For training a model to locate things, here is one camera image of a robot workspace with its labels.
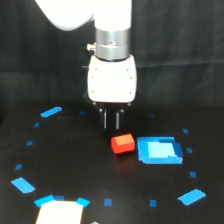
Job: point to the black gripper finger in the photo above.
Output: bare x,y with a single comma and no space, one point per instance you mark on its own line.
119,116
103,117

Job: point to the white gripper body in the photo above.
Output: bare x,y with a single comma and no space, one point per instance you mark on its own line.
112,82

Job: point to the red hexagonal block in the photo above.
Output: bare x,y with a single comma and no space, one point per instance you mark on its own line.
123,143

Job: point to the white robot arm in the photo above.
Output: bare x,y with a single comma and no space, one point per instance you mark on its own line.
112,23

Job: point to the blue tape square target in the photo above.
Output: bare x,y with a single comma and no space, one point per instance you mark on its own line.
159,150

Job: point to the long blue tape top left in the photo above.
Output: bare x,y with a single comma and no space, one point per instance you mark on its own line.
51,111

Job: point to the black backdrop curtain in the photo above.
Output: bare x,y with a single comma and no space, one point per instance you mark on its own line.
178,46

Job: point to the blue tape strip by paper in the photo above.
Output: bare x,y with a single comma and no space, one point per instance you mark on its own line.
83,202

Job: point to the large blue tape left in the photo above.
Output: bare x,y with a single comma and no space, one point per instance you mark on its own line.
22,185

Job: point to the large blue tape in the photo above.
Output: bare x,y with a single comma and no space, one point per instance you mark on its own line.
191,197
22,185

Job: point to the white paper sheet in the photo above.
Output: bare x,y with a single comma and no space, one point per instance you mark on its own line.
60,212

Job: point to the large blue tape right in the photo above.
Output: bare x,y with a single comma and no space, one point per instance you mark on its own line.
191,197

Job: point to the blue tape strip bottom left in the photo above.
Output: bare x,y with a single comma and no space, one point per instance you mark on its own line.
44,200

